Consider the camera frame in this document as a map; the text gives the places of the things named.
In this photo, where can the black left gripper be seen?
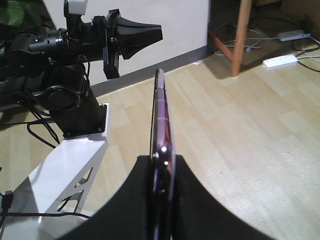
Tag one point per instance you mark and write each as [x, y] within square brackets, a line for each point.
[94, 41]

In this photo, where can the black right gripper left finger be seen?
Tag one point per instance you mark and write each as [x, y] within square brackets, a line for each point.
[125, 215]

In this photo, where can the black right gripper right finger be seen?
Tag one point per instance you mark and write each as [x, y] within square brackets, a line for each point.
[197, 215]

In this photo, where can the black foldable phone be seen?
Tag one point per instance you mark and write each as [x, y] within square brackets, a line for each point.
[163, 161]

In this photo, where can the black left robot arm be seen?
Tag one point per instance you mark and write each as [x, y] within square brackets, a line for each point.
[52, 69]

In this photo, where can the potted green plant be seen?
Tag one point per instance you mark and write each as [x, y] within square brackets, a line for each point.
[24, 14]

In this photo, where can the white power strip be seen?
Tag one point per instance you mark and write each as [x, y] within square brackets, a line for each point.
[293, 35]
[279, 61]

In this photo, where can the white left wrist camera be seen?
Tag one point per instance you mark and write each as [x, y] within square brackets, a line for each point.
[75, 7]

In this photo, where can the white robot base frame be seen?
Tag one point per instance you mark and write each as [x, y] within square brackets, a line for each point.
[48, 202]

